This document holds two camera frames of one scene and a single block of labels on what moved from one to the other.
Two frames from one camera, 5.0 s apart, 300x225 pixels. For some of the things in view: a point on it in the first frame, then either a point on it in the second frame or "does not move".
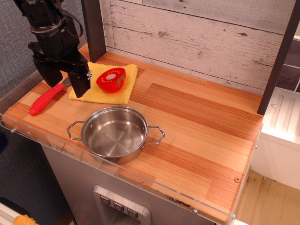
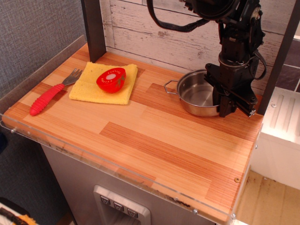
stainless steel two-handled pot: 116,134 → 195,93
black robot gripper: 58,45 → 232,86
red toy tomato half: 111,80 does not move
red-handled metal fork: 41,101 does not move
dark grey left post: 93,16 does not move
